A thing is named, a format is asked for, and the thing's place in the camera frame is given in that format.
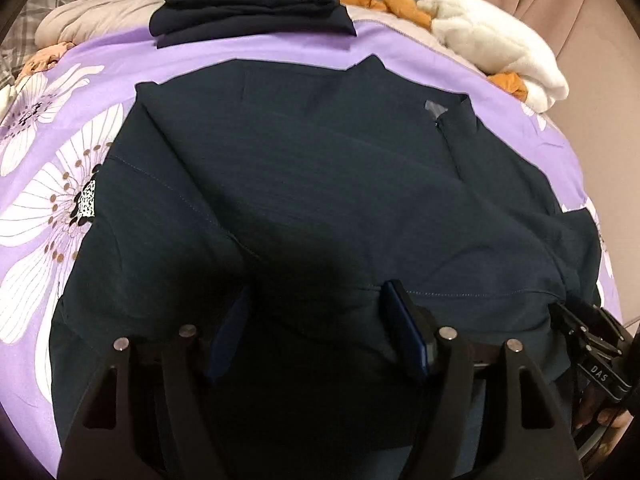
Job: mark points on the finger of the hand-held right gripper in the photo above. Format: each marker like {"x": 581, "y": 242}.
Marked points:
{"x": 597, "y": 365}
{"x": 612, "y": 327}

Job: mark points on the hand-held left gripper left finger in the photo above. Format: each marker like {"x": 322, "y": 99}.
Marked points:
{"x": 227, "y": 340}

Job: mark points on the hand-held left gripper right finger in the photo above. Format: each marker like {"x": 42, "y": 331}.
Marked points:
{"x": 407, "y": 330}

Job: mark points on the navy blue shirt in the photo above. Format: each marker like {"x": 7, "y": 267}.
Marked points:
{"x": 325, "y": 185}

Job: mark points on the folded navy clothes stack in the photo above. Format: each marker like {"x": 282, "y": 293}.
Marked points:
{"x": 250, "y": 10}

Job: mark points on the person's right hand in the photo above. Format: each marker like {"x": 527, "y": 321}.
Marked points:
{"x": 600, "y": 412}

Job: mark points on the purple floral bed sheet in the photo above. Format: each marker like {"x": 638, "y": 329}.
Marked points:
{"x": 275, "y": 57}

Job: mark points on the white fleece garment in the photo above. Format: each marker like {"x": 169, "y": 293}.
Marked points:
{"x": 495, "y": 35}

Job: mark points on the orange cloth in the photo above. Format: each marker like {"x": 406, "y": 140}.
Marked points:
{"x": 395, "y": 2}

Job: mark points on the peach floral cloth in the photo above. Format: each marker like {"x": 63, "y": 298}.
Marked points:
{"x": 45, "y": 57}

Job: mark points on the grey quilt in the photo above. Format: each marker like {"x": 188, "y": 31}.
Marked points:
{"x": 100, "y": 17}

